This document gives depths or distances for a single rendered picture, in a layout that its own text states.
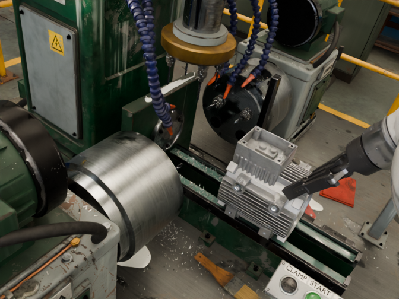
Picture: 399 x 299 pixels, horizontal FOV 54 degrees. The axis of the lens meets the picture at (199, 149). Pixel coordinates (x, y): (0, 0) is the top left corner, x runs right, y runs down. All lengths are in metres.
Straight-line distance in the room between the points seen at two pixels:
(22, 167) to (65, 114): 0.59
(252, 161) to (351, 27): 3.22
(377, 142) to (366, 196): 0.78
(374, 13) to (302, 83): 2.70
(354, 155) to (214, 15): 0.42
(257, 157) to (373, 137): 0.29
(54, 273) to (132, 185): 0.23
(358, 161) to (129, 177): 0.44
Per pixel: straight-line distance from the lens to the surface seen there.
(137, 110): 0.99
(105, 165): 0.79
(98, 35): 0.97
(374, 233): 1.36
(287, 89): 1.29
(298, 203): 0.93
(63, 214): 0.70
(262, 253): 1.08
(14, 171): 0.56
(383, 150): 0.75
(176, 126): 1.17
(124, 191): 0.77
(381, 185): 1.61
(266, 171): 0.94
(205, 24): 0.90
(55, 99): 1.16
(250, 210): 0.98
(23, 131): 0.57
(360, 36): 4.07
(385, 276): 1.30
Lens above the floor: 1.70
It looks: 38 degrees down
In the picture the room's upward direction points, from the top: 11 degrees clockwise
